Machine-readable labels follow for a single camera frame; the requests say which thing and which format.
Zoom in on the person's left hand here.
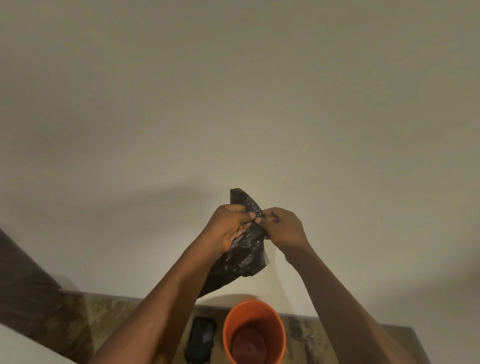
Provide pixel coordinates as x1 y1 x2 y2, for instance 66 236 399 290
201 204 257 256

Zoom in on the person's right hand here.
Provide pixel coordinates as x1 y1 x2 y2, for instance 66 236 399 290
256 207 310 256

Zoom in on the black plastic bag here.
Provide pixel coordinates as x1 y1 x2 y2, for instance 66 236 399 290
197 188 271 299

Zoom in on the person's left forearm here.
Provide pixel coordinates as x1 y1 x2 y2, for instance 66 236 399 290
88 234 224 364

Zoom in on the person's right forearm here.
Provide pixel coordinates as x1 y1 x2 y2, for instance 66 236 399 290
284 243 417 364

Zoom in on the orange plastic bucket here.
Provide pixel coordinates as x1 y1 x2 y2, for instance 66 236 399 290
222 299 287 364

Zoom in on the black phone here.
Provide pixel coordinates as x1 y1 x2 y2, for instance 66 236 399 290
184 317 217 362

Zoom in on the dark brown furniture panel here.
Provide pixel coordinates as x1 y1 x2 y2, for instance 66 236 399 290
0 227 94 364

